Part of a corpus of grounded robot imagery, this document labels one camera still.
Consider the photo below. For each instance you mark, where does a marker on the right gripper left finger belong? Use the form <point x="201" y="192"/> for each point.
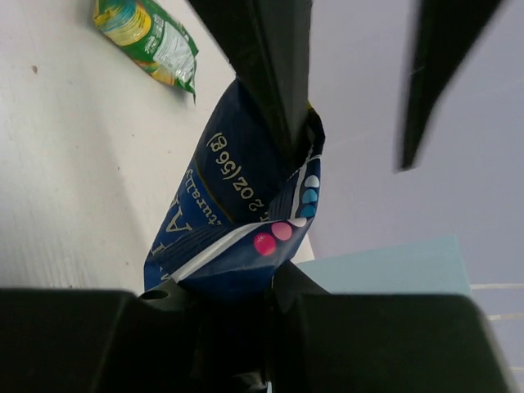
<point x="171" y="339"/>

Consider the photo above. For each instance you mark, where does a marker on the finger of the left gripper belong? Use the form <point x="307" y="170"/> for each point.
<point x="267" y="44"/>
<point x="444" y="32"/>

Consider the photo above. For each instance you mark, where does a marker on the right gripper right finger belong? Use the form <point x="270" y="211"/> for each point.
<point x="327" y="342"/>

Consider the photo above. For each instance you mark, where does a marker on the green snack bag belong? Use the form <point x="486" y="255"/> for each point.
<point x="150" y="37"/>

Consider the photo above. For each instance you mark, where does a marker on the blue snack bag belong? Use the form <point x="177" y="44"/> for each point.
<point x="239" y="212"/>

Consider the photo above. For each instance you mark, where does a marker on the light blue paper bag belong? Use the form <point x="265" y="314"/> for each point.
<point x="425" y="267"/>

